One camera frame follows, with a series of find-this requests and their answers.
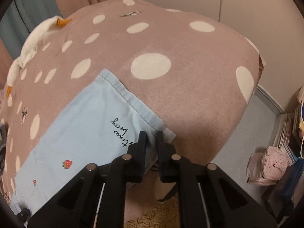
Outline light blue denim pants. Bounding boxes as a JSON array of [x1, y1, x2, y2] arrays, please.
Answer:
[[10, 70, 176, 214]]

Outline pink quilted bag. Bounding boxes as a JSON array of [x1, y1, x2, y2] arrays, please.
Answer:
[[246, 146, 289, 186]]

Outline pink polka dot bed cover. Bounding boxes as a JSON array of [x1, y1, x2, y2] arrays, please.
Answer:
[[1, 0, 264, 221]]

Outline stack of books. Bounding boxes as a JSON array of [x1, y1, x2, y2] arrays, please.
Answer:
[[270, 104, 303, 166]]

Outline white goose plush toy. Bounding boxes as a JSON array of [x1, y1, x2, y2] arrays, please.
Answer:
[[5, 16, 72, 99]]

